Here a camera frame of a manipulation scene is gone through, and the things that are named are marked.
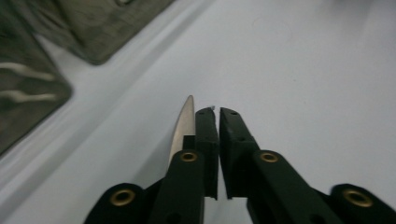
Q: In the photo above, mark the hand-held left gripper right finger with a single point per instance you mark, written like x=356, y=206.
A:
x=264, y=186

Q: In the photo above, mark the steel table knife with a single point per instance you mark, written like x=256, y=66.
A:
x=185, y=124

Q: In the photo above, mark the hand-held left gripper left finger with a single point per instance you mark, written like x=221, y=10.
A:
x=186, y=186

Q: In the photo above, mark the white chopstick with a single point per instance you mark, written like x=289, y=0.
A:
x=31, y=96

